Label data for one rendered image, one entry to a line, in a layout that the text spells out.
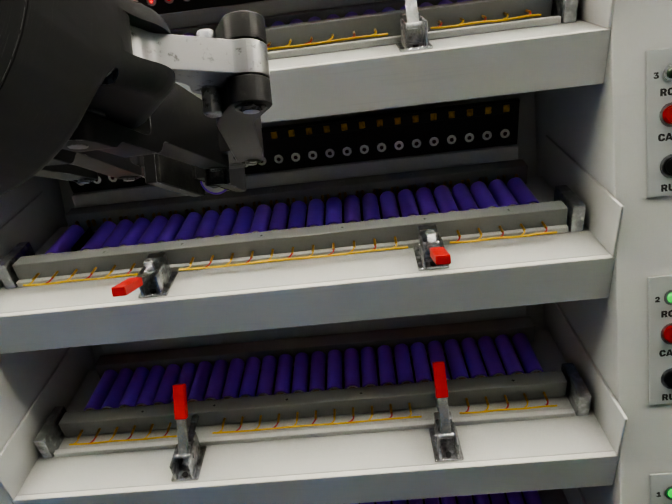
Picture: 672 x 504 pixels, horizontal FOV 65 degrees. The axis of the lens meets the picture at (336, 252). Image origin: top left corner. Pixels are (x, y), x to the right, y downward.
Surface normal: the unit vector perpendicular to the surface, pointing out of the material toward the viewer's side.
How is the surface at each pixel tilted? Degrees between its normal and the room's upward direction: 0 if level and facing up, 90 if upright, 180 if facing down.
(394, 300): 111
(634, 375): 90
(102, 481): 21
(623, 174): 90
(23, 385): 90
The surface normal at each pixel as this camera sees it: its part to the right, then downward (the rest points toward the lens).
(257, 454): -0.12, -0.86
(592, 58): 0.00, 0.51
